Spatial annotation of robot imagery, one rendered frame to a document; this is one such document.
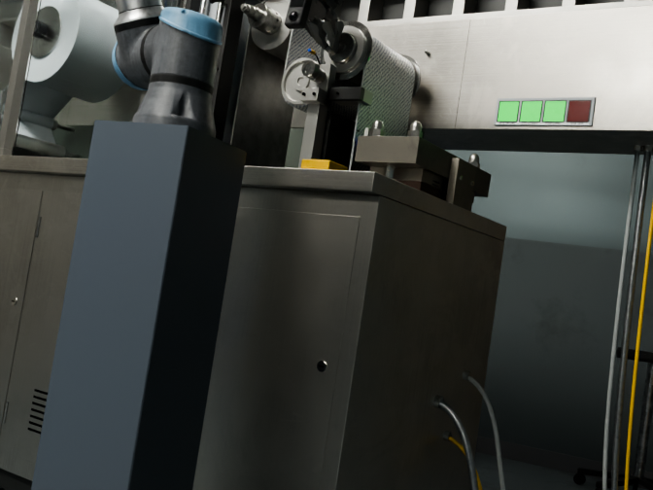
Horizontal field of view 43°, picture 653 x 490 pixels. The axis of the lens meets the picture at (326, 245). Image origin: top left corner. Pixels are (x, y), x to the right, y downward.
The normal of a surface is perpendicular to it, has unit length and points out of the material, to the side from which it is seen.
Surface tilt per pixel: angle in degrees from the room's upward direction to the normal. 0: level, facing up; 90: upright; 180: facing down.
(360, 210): 90
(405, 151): 90
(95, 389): 90
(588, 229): 90
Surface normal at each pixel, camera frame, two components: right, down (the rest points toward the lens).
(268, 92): 0.82, 0.09
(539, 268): -0.40, -0.12
